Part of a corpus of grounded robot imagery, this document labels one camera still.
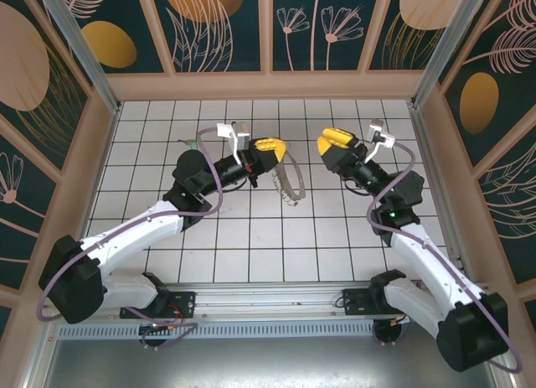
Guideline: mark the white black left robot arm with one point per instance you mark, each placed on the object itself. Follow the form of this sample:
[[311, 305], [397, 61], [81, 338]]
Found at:
[[125, 233]]

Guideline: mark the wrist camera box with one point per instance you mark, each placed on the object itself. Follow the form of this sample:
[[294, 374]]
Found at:
[[377, 128], [239, 132]]

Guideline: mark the side panel with single flower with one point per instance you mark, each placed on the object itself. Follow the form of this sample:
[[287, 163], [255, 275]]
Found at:
[[21, 220]]

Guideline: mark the wall panel with flower outlines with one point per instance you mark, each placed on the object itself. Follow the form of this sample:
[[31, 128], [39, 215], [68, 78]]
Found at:
[[310, 53]]

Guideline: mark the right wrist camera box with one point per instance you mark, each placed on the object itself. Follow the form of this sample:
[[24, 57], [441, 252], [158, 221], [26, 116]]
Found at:
[[377, 128]]

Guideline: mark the wall panel with leaf outlines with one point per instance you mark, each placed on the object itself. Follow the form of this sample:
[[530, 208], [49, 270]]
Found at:
[[251, 36]]

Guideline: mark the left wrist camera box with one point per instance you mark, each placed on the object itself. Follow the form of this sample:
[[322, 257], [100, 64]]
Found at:
[[239, 132]]

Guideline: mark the aluminium frame post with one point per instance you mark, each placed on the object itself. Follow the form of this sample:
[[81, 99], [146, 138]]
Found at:
[[84, 53], [444, 40]]

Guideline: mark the silver key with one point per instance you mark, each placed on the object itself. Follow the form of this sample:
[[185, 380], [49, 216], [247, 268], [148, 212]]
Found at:
[[184, 141]]

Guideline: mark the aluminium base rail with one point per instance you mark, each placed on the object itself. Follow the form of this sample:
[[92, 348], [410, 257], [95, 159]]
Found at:
[[268, 298]]

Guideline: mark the green plastic key tag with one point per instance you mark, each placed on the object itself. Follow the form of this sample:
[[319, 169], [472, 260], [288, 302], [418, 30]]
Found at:
[[193, 145]]

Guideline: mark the side panel with large pale disc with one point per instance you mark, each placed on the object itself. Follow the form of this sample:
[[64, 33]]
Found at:
[[25, 69]]

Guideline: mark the grey metal sheet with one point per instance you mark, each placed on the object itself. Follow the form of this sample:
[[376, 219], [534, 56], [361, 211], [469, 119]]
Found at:
[[268, 363]]

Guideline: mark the wall panel with pale disc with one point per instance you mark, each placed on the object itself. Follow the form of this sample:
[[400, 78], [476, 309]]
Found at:
[[389, 48]]

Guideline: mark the side panel with feather leaf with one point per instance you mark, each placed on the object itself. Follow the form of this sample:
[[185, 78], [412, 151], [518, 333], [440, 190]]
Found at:
[[511, 203]]

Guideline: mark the side panel with amber oval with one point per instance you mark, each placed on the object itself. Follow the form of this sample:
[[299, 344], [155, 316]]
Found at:
[[502, 90]]

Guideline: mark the wall panel with yellow oval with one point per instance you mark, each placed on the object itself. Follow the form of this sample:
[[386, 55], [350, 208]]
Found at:
[[142, 27]]

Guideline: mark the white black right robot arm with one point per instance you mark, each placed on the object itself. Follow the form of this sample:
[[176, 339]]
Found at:
[[435, 266]]

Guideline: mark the aluminium side rail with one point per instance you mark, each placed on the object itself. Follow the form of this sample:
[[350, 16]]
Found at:
[[427, 145]]

